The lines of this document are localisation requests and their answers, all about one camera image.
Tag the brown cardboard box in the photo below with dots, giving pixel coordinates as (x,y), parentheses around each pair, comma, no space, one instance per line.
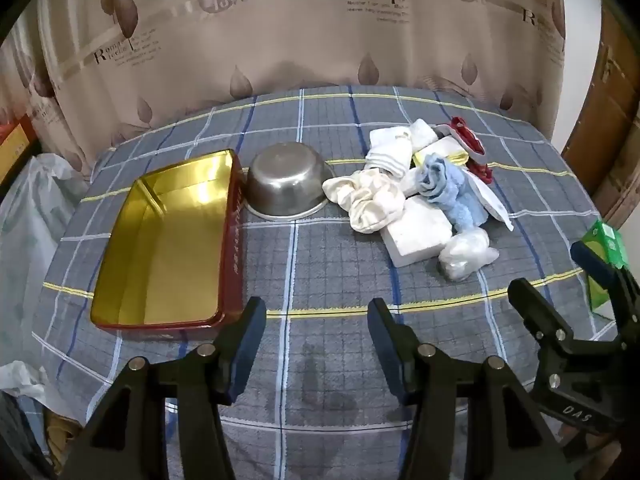
(610,125)

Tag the white sock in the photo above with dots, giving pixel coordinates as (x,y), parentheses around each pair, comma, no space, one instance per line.
(387,152)
(424,135)

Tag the red and gold tin box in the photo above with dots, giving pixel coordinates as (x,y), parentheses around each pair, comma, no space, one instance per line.
(165,260)

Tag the white plastic bag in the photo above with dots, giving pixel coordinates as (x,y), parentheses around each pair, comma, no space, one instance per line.
(20,382)

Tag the grey plaid bedsheet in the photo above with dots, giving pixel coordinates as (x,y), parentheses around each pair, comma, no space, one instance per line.
(320,270)

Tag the cream cloth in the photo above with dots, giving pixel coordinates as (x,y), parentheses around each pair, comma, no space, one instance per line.
(367,200)

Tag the orange box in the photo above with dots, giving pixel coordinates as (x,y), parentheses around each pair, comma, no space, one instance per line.
(12,147)

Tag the stainless steel bowl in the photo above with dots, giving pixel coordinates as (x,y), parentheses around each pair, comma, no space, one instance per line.
(285,180)

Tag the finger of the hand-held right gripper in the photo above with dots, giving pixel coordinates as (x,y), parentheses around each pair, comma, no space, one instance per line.
(540,315)
(600,265)

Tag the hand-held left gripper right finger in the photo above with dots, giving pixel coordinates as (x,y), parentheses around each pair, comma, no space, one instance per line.
(386,345)

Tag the white foam block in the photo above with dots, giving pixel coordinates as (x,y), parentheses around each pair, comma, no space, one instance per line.
(415,232)

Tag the white fluffy cotton wad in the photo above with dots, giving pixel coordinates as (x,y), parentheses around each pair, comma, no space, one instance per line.
(465,255)

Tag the green tissue pack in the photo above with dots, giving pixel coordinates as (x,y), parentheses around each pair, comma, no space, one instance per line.
(607,240)

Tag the translucent plastic bag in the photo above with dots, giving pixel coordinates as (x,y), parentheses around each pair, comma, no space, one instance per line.
(35,240)

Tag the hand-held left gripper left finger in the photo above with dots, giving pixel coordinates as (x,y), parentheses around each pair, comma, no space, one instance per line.
(250,342)

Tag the beige leaf print curtain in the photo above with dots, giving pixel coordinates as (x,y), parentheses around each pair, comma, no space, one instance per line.
(300,35)

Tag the light blue towel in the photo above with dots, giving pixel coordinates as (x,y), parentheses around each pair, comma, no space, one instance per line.
(452,195)

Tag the red cloth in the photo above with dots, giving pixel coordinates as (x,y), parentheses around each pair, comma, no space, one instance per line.
(472,145)

